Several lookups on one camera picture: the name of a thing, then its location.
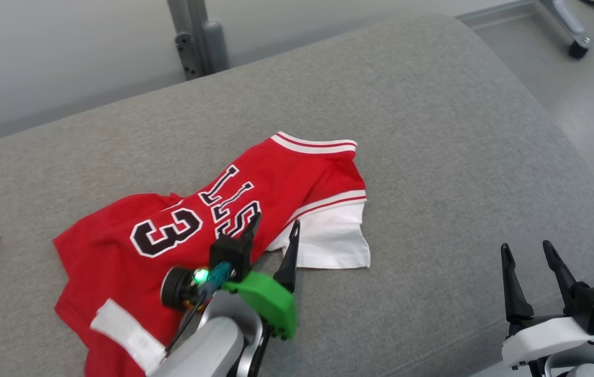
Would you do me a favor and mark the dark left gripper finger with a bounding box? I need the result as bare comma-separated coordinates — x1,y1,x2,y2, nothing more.
274,219,301,293
239,212,262,244

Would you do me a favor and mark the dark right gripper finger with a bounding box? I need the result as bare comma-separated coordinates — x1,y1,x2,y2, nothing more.
542,240,577,311
501,243,535,323

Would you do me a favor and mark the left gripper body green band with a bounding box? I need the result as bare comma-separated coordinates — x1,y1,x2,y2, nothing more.
161,265,298,341

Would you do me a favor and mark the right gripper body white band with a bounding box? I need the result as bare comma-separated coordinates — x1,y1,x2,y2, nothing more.
502,313,594,368

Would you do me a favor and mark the red basketball jersey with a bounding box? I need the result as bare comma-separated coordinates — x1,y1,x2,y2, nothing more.
53,131,371,377

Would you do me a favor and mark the grey wheeled metal stand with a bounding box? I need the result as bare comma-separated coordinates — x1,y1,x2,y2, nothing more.
537,0,593,59

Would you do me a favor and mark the grey metal partition post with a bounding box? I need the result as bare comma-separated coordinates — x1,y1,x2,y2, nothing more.
167,0,230,81

